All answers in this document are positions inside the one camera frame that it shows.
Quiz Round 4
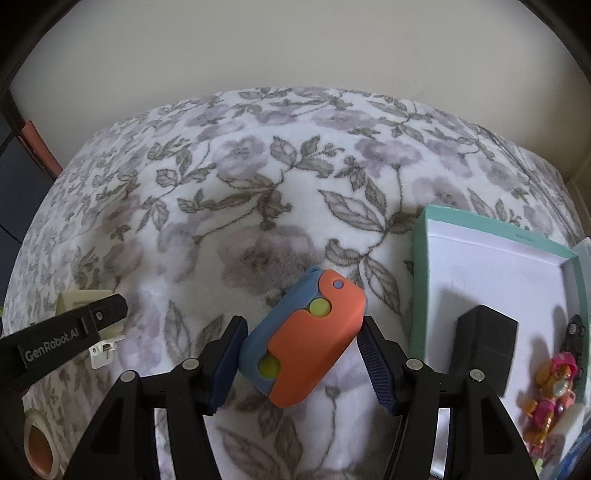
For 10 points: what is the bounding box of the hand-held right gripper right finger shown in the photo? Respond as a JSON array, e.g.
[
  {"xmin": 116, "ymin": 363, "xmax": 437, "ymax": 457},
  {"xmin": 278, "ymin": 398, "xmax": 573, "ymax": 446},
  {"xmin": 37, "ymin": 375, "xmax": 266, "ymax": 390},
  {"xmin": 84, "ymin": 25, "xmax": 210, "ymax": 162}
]
[{"xmin": 355, "ymin": 316, "xmax": 541, "ymax": 480}]

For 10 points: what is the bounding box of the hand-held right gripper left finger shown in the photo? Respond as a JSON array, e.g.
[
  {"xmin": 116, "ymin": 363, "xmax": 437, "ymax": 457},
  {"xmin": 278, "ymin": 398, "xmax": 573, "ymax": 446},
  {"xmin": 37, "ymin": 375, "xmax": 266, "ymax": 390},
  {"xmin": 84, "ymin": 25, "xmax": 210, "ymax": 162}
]
[{"xmin": 60, "ymin": 315, "xmax": 250, "ymax": 480}]

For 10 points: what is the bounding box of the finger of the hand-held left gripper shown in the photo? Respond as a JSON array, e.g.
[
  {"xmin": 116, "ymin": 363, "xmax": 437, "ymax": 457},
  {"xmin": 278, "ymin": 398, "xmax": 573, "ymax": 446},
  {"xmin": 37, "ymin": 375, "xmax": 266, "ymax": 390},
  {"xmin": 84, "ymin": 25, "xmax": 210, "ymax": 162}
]
[{"xmin": 81, "ymin": 294, "xmax": 129, "ymax": 342}]

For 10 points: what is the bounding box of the white cube charger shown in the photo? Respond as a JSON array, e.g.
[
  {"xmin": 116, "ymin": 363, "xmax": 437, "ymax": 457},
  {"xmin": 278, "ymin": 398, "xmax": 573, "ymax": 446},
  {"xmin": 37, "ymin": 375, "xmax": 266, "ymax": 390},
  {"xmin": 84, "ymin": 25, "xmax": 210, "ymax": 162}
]
[{"xmin": 89, "ymin": 318, "xmax": 126, "ymax": 369}]

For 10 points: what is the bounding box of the orange blue fidget toy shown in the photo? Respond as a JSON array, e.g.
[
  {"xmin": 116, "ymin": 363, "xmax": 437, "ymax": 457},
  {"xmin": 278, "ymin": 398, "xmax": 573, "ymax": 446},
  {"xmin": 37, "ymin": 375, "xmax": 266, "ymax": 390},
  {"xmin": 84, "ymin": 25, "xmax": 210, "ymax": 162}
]
[{"xmin": 238, "ymin": 265, "xmax": 368, "ymax": 409}]

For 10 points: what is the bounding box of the black wall charger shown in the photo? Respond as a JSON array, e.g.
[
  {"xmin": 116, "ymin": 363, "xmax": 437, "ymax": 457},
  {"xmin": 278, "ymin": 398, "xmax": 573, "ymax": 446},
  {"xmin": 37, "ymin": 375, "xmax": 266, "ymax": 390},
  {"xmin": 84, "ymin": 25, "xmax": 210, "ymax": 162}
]
[{"xmin": 448, "ymin": 305, "xmax": 519, "ymax": 397}]

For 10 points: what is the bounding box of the teal cardboard box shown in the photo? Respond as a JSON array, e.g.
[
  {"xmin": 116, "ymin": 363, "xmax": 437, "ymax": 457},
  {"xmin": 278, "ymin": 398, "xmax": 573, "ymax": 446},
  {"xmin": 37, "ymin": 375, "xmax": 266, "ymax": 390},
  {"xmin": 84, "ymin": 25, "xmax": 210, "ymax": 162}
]
[{"xmin": 409, "ymin": 204, "xmax": 591, "ymax": 480}]

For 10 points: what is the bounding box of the puppy toy figure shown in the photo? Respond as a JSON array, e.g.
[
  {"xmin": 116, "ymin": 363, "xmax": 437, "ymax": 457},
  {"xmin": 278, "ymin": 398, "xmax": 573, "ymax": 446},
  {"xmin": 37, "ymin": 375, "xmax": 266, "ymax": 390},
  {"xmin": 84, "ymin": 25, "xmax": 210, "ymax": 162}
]
[{"xmin": 522, "ymin": 352, "xmax": 580, "ymax": 450}]

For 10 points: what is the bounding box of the tape roll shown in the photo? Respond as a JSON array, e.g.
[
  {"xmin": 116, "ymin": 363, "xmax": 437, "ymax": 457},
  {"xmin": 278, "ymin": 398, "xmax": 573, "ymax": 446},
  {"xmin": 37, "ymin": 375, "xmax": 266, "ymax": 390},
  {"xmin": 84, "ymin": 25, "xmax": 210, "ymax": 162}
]
[{"xmin": 23, "ymin": 407, "xmax": 61, "ymax": 478}]

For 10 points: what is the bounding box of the dark cabinet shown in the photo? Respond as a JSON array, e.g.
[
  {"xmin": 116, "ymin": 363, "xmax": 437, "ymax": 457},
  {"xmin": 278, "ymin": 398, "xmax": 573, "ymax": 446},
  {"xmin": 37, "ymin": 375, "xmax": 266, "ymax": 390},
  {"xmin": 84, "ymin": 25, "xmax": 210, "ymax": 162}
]
[{"xmin": 0, "ymin": 88, "xmax": 61, "ymax": 259}]

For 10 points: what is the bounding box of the orange board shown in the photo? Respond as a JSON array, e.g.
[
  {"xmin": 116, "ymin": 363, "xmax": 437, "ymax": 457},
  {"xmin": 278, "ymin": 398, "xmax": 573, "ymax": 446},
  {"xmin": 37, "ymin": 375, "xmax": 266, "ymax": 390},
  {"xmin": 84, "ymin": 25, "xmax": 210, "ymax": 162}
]
[{"xmin": 21, "ymin": 121, "xmax": 63, "ymax": 174}]

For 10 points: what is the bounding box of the floral printed blanket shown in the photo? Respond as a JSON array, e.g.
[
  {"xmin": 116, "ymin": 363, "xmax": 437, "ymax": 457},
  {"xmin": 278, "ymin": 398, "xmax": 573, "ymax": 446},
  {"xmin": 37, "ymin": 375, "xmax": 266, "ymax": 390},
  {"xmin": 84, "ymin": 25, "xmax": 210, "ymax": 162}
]
[{"xmin": 4, "ymin": 87, "xmax": 578, "ymax": 480}]

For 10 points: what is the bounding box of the small black object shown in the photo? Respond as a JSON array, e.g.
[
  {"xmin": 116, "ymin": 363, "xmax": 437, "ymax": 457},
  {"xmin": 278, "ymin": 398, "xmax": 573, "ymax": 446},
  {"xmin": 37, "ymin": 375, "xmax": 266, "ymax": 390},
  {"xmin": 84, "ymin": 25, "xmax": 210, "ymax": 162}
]
[{"xmin": 566, "ymin": 314, "xmax": 588, "ymax": 358}]

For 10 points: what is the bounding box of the white blue packet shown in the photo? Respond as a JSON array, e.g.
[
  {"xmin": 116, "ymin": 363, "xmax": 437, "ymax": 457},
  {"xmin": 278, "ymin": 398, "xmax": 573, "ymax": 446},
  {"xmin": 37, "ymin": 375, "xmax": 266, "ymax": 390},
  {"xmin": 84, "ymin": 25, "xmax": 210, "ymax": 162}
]
[{"xmin": 545, "ymin": 406, "xmax": 591, "ymax": 480}]

